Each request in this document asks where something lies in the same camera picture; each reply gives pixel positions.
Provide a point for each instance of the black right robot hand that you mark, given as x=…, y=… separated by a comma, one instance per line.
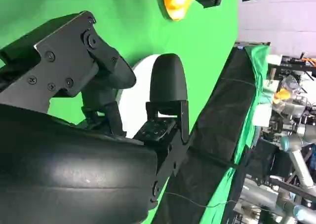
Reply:
x=74, y=174

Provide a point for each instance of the orange and white bread roll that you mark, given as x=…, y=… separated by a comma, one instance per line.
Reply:
x=176, y=4

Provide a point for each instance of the green table cloth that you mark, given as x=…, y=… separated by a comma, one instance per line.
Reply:
x=209, y=36

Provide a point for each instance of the lilac plate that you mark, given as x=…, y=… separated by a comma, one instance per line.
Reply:
x=139, y=90

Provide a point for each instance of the black backdrop cloth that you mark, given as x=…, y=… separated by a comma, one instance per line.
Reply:
x=222, y=123

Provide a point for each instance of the black equipment box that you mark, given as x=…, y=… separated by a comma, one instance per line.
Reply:
x=266, y=160

